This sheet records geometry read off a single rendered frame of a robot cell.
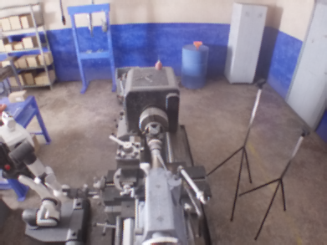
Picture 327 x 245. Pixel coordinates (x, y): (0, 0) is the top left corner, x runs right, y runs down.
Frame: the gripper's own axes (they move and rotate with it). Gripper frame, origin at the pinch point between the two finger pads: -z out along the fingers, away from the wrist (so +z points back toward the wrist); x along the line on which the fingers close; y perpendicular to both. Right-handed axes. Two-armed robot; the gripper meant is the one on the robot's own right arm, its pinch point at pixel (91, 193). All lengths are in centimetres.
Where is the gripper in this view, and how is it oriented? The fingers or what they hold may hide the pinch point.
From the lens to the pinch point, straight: 178.5
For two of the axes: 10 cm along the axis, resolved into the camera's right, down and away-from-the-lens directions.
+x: -0.6, -1.4, 9.9
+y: 0.3, 9.9, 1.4
